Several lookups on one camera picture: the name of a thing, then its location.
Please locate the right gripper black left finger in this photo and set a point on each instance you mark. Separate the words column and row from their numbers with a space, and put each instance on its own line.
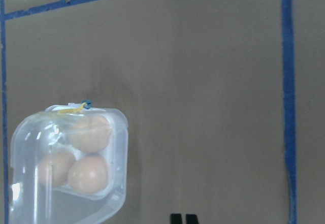
column 176, row 218

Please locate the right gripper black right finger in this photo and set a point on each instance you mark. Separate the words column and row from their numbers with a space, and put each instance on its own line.
column 191, row 219

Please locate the brown egg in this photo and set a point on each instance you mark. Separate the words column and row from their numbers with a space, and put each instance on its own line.
column 54, row 168
column 90, row 134
column 89, row 175

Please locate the clear plastic egg box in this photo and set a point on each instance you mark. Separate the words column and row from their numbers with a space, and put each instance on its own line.
column 45, row 133

